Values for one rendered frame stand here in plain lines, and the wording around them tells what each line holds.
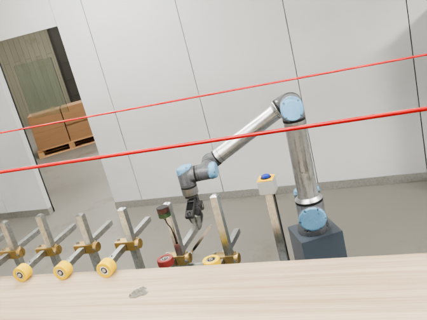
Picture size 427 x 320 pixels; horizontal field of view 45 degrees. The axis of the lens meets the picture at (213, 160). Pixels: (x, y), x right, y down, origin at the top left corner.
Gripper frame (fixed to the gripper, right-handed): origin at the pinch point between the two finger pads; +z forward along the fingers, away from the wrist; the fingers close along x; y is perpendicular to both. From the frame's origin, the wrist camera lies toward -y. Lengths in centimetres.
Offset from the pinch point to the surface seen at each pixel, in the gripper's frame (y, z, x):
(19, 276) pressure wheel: -60, -11, 75
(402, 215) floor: 159, 82, -104
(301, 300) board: -81, -7, -71
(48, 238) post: -37, -20, 69
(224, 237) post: -37.2, -12.3, -29.5
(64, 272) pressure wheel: -59, -12, 47
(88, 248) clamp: -38, -12, 46
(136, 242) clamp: -37.4, -13.2, 17.5
